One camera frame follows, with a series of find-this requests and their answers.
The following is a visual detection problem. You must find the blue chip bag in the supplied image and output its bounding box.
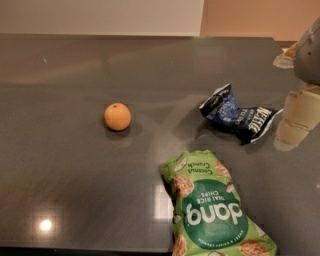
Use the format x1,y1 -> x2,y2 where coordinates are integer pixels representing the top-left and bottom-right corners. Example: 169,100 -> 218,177
199,83 -> 282,144

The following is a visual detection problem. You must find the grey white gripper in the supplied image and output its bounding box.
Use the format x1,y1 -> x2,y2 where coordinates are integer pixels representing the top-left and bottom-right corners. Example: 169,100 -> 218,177
273,17 -> 320,151

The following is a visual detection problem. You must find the green rice chips bag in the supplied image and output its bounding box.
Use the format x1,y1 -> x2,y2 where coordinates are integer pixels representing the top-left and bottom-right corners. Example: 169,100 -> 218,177
162,150 -> 277,256

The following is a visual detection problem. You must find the orange fruit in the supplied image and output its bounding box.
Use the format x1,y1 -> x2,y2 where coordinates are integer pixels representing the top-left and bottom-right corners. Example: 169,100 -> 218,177
104,103 -> 131,131

